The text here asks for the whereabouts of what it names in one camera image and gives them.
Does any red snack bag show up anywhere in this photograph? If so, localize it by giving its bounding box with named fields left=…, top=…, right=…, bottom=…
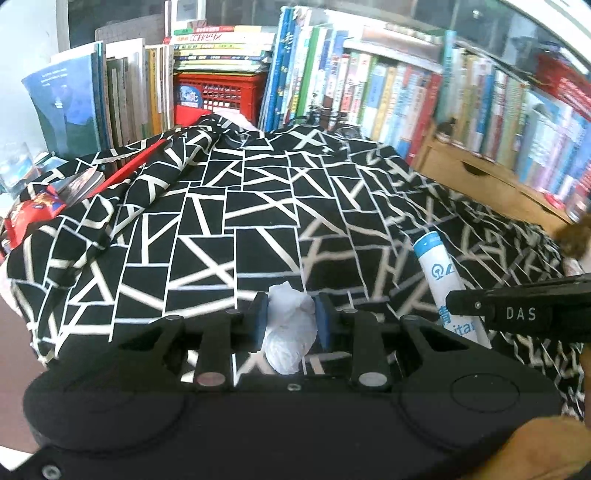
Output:
left=8, top=191, right=66, bottom=246

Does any stack of flat-lying books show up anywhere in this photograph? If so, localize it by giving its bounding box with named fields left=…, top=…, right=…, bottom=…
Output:
left=167, top=23, right=278, bottom=77

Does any clear plastic box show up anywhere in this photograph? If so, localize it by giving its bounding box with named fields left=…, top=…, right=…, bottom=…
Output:
left=0, top=141, right=43, bottom=195

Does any person's left hand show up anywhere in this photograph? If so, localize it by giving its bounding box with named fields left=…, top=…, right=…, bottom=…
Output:
left=480, top=415, right=591, bottom=480

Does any person's right forearm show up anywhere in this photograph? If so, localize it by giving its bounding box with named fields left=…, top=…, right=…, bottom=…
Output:
left=579, top=344, right=591, bottom=421

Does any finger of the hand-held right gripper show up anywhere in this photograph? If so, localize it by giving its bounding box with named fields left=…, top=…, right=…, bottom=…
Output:
left=445, top=286, right=491, bottom=320

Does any red cloth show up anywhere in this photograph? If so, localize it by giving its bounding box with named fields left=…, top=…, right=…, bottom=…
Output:
left=104, top=105, right=208, bottom=185

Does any brown furry object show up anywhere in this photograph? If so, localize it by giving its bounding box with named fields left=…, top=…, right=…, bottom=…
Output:
left=553, top=222, right=591, bottom=260

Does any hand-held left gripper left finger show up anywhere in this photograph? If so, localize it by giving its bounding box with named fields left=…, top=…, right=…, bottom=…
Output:
left=117, top=294, right=269, bottom=393

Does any dark small figurine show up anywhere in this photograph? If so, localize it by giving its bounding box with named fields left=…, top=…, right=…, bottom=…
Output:
left=436, top=117, right=459, bottom=142

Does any red plastic crate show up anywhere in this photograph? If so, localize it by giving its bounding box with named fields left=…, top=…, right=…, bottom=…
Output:
left=174, top=71, right=269, bottom=125

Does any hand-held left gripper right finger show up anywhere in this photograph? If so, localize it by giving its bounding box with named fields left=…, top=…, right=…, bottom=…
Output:
left=315, top=294, right=465, bottom=390

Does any miniature bicycle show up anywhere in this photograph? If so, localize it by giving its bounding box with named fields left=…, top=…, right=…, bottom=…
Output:
left=307, top=106, right=365, bottom=139

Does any blue picture card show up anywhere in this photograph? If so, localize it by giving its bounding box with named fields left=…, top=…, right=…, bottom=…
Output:
left=178, top=85, right=202, bottom=110

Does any pink cloth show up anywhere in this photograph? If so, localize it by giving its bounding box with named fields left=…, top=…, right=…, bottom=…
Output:
left=212, top=108, right=257, bottom=133

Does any white frame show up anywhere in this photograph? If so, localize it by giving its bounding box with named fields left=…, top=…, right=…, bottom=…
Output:
left=164, top=0, right=206, bottom=38

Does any grey cutting mat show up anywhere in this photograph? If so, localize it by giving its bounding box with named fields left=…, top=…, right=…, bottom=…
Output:
left=95, top=14, right=167, bottom=48

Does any dark glass cabinet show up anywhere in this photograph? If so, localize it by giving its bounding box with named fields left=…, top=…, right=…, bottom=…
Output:
left=406, top=0, right=591, bottom=75

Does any wooden box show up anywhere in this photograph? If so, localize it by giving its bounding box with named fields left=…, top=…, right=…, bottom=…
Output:
left=411, top=120, right=574, bottom=227

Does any black white patterned cloth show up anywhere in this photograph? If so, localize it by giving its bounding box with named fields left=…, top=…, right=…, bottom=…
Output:
left=7, top=113, right=591, bottom=418

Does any row of colourful books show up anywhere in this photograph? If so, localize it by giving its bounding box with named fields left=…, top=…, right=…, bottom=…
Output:
left=257, top=7, right=591, bottom=208

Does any white blue paper bag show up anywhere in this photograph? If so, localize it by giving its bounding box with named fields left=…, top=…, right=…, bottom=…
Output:
left=412, top=232, right=494, bottom=350

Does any white plastic bag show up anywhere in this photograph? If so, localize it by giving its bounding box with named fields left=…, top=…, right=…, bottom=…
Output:
left=261, top=282, right=319, bottom=376

